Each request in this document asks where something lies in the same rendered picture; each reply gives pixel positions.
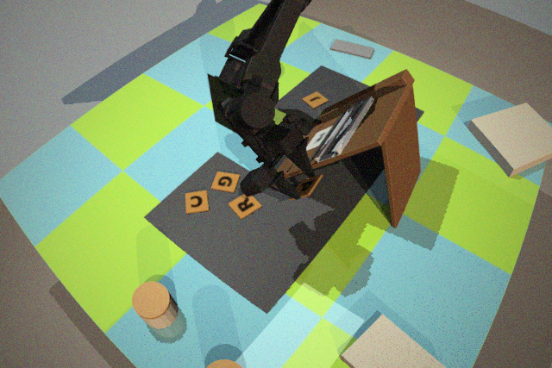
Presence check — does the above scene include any grey flat rectangular tile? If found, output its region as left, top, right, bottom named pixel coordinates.
left=330, top=40, right=374, bottom=59

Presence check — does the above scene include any orange cylinder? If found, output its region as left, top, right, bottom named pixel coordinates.
left=206, top=359, right=241, bottom=368
left=131, top=281, right=179, bottom=329

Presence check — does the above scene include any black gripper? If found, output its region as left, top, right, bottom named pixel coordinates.
left=240, top=117, right=315, bottom=200

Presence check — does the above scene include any brown letter tile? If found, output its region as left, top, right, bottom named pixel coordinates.
left=185, top=190, right=210, bottom=214
left=229, top=194, right=261, bottom=219
left=296, top=174, right=323, bottom=198
left=211, top=172, right=240, bottom=193

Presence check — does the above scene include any beige flat square slab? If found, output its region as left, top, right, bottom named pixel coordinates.
left=468, top=103, right=552, bottom=177

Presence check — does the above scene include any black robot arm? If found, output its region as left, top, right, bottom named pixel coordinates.
left=214, top=0, right=312, bottom=159

